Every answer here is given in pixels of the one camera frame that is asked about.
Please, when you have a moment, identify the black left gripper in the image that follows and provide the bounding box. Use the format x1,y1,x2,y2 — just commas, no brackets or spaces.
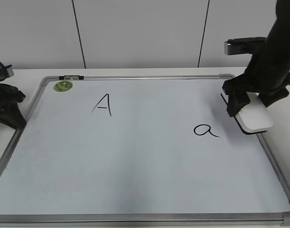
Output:
0,84,26,130

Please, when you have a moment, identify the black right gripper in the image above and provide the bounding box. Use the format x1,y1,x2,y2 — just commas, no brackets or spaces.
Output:
223,53,290,117

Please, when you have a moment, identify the white whiteboard eraser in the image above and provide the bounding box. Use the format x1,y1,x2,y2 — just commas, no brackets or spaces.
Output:
232,92,273,135

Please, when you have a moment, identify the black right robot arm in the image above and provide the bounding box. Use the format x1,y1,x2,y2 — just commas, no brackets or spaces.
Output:
222,0,290,117

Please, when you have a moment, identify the round green sticker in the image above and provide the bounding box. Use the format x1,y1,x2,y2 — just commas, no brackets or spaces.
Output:
54,81,73,92

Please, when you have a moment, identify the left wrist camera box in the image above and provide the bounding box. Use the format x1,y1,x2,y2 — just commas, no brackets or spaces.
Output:
0,65,14,81

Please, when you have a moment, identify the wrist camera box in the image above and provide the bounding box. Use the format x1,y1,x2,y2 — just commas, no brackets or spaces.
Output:
0,65,14,81
225,37,266,56

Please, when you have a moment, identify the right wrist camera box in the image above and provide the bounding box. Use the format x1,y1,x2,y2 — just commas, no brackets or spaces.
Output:
225,37,266,56

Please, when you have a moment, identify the black and silver frame clip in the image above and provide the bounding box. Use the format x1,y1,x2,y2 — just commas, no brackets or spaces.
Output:
58,75,84,80

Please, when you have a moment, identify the white whiteboard with grey frame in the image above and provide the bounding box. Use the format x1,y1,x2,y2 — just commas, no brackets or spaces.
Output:
0,75,290,226

